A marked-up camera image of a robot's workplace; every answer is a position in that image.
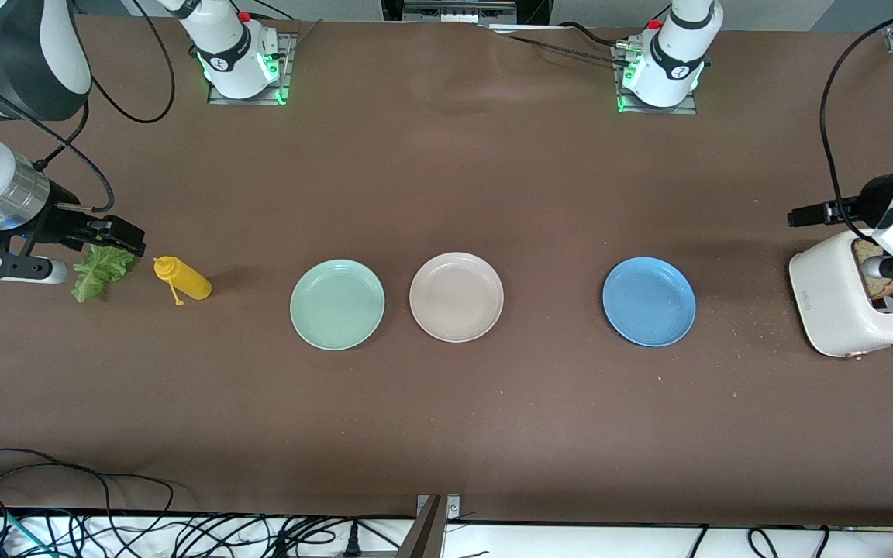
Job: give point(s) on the blue plate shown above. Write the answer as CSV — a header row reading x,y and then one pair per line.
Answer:
x,y
648,302

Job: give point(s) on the dark metal bar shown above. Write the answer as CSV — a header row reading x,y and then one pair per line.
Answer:
x,y
425,535

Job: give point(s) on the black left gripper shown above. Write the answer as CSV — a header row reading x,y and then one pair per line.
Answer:
x,y
874,198

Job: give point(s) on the black equipment box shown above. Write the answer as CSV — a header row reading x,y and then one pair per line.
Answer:
x,y
462,9

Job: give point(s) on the grey metal bracket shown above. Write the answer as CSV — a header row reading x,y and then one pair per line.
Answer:
x,y
453,508

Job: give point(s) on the brown bread slice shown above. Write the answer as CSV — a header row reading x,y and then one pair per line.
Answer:
x,y
874,288

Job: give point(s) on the beige plate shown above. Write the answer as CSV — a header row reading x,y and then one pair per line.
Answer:
x,y
456,297

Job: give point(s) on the yellow mustard squeeze bottle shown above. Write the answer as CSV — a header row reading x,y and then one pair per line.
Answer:
x,y
191,283

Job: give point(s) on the mint green plate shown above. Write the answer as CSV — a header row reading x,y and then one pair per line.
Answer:
x,y
338,304

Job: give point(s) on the green lettuce leaf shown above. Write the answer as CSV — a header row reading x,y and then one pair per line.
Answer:
x,y
98,271

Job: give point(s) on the black power plug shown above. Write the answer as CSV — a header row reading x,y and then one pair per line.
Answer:
x,y
352,542

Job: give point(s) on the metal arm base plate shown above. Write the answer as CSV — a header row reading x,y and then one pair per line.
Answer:
x,y
288,54
660,111

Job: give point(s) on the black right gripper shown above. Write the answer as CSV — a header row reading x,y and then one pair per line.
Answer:
x,y
60,222

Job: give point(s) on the white toaster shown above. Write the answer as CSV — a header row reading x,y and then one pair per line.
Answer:
x,y
830,298

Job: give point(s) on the brown table cover sheet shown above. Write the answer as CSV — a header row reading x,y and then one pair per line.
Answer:
x,y
493,434

